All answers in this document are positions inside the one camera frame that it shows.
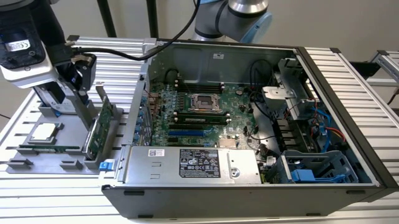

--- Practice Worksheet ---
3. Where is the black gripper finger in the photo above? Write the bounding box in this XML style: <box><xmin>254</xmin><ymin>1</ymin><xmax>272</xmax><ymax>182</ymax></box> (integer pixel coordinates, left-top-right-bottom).
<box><xmin>33</xmin><ymin>80</ymin><xmax>67</xmax><ymax>105</ymax></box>
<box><xmin>74</xmin><ymin>53</ymin><xmax>98</xmax><ymax>104</ymax></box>

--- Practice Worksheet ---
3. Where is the green Nvidia Quadro graphics card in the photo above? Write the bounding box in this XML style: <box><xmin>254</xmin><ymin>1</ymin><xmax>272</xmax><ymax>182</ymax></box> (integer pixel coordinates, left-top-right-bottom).
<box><xmin>83</xmin><ymin>81</ymin><xmax>118</xmax><ymax>161</ymax></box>

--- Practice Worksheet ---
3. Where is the hard disk in blue carrier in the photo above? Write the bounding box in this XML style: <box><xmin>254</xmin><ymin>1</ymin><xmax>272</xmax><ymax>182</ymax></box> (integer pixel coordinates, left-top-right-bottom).
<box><xmin>33</xmin><ymin>88</ymin><xmax>79</xmax><ymax>117</ymax></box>

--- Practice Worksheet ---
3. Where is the silver CPU chip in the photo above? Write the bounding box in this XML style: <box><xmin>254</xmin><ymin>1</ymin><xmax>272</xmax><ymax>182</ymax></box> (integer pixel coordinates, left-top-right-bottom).
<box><xmin>32</xmin><ymin>123</ymin><xmax>62</xmax><ymax>140</ymax></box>

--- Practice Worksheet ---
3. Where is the grey plastic parts rack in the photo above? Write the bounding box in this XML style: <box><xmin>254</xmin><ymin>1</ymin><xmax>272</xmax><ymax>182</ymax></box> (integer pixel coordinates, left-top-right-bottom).
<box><xmin>5</xmin><ymin>90</ymin><xmax>128</xmax><ymax>175</ymax></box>

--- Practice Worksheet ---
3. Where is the black stand pole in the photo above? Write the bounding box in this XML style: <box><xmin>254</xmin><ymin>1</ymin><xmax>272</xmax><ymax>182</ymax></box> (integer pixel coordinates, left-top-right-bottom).
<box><xmin>96</xmin><ymin>0</ymin><xmax>118</xmax><ymax>38</ymax></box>
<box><xmin>146</xmin><ymin>0</ymin><xmax>160</xmax><ymax>39</ymax></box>

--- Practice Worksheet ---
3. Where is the bare green RAM stick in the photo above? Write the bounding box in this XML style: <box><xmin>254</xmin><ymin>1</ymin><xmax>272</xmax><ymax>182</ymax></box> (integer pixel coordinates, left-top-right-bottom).
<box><xmin>19</xmin><ymin>144</ymin><xmax>82</xmax><ymax>154</ymax></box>

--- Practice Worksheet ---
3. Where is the metal CPU socket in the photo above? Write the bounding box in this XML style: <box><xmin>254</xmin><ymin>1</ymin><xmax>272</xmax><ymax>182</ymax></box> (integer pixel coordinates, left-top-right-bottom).
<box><xmin>187</xmin><ymin>93</ymin><xmax>220</xmax><ymax>112</ymax></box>

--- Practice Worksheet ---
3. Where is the black expansion slot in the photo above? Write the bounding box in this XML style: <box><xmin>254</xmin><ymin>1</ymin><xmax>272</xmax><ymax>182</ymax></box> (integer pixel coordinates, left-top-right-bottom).
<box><xmin>170</xmin><ymin>123</ymin><xmax>203</xmax><ymax>131</ymax></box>

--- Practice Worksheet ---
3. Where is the RAM stick with white label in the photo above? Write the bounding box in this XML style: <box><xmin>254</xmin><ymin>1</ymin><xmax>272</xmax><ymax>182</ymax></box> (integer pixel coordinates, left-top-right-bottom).
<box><xmin>176</xmin><ymin>116</ymin><xmax>231</xmax><ymax>124</ymax></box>

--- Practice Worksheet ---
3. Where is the blue expansion slot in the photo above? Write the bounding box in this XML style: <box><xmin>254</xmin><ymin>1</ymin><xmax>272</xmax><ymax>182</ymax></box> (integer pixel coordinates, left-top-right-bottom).
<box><xmin>170</xmin><ymin>130</ymin><xmax>206</xmax><ymax>138</ymax></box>

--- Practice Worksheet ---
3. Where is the silver power supply unit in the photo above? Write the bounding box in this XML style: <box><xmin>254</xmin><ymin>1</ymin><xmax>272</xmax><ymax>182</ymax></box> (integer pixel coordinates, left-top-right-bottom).
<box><xmin>123</xmin><ymin>146</ymin><xmax>263</xmax><ymax>185</ymax></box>

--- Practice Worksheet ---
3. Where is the green Dell motherboard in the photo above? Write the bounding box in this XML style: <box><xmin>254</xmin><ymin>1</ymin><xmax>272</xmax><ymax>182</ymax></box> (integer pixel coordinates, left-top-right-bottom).
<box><xmin>146</xmin><ymin>81</ymin><xmax>259</xmax><ymax>150</ymax></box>

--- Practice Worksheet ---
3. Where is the silver finned chipset heatsink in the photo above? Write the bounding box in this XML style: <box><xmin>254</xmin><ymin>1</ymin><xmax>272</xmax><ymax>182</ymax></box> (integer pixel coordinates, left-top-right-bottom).
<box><xmin>218</xmin><ymin>139</ymin><xmax>239</xmax><ymax>149</ymax></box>

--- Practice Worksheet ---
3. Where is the silver metal drive bay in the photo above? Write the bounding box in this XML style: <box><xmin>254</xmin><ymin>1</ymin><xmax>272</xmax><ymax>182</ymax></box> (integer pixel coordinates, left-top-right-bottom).
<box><xmin>262</xmin><ymin>57</ymin><xmax>315</xmax><ymax>119</ymax></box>

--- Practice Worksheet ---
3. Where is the open grey PC case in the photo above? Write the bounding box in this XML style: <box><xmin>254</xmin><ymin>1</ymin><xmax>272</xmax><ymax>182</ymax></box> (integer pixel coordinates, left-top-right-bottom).
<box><xmin>98</xmin><ymin>37</ymin><xmax>399</xmax><ymax>220</ymax></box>

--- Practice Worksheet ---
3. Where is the grey metal drive cage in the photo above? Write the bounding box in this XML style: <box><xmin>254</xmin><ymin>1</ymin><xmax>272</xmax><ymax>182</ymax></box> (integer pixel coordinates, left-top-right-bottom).
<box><xmin>266</xmin><ymin>149</ymin><xmax>359</xmax><ymax>185</ymax></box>

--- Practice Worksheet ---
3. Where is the blue plastic disk caddy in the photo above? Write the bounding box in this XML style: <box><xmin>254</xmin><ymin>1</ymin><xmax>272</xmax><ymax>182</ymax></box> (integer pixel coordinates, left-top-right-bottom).
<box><xmin>291</xmin><ymin>169</ymin><xmax>346</xmax><ymax>184</ymax></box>

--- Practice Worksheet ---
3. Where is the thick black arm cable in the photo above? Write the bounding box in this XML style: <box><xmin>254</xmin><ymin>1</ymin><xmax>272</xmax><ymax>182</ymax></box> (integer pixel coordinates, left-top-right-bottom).
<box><xmin>66</xmin><ymin>0</ymin><xmax>203</xmax><ymax>62</ymax></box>

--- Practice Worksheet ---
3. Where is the black looped wire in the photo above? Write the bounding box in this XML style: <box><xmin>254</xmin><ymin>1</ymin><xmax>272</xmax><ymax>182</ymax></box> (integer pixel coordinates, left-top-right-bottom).
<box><xmin>248</xmin><ymin>59</ymin><xmax>272</xmax><ymax>94</ymax></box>

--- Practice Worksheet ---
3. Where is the blue data wire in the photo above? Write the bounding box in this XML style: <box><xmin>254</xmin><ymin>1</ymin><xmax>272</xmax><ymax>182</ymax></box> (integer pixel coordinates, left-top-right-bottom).
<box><xmin>310</xmin><ymin>106</ymin><xmax>334</xmax><ymax>152</ymax></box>

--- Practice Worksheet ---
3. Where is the red wire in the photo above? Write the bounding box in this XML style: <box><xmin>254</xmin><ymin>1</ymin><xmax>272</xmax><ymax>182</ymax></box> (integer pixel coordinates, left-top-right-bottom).
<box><xmin>328</xmin><ymin>126</ymin><xmax>347</xmax><ymax>142</ymax></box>

